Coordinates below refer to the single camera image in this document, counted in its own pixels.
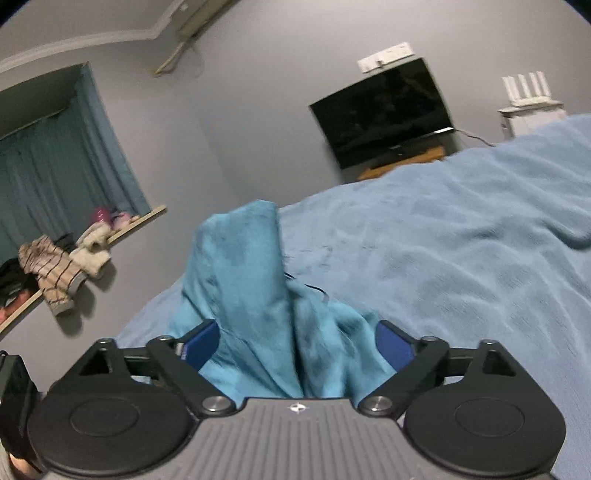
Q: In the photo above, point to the white air conditioner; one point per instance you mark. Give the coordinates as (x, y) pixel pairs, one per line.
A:
(201, 14)

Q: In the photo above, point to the red item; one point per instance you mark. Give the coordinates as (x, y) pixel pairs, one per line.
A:
(11, 310)

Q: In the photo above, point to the wooden television stand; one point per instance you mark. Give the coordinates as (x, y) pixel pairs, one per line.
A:
(401, 162)

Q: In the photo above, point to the teal curtain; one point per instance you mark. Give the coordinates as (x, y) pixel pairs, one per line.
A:
(60, 161)

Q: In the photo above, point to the light blue blanket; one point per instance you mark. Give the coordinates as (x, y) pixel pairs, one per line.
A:
(461, 230)

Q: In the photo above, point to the pale pink item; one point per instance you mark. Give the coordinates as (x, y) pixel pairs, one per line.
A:
(123, 220)

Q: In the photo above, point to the teal shirt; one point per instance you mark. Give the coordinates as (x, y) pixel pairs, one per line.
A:
(258, 286)

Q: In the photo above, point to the wooden window sill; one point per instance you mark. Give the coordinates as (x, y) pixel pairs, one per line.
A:
(138, 221)

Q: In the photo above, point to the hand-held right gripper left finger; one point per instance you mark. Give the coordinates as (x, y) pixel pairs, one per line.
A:
(203, 344)

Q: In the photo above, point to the air conditioner pipe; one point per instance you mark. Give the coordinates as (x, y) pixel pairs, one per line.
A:
(173, 56)

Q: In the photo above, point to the pink plush item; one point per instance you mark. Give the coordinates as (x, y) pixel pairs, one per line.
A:
(102, 216)

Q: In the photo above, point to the striped beige garment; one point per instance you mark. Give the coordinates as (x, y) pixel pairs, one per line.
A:
(53, 272)

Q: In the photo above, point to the white power strip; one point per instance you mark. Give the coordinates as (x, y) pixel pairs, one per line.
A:
(385, 57)

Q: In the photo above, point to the cream fluffy garment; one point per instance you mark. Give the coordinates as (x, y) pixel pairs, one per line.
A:
(94, 251)

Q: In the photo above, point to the black television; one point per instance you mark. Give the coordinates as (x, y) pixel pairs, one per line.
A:
(383, 113)

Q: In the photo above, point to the white router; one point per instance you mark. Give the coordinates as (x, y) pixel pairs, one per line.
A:
(526, 90)

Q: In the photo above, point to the black bag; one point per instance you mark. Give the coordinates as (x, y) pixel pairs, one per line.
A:
(11, 279)

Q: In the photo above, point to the white cabinet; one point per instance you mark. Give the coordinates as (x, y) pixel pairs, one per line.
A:
(531, 121)

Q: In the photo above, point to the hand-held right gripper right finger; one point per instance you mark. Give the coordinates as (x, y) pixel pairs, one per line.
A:
(392, 346)

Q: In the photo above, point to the person's left hand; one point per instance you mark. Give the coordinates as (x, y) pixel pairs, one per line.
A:
(23, 465)

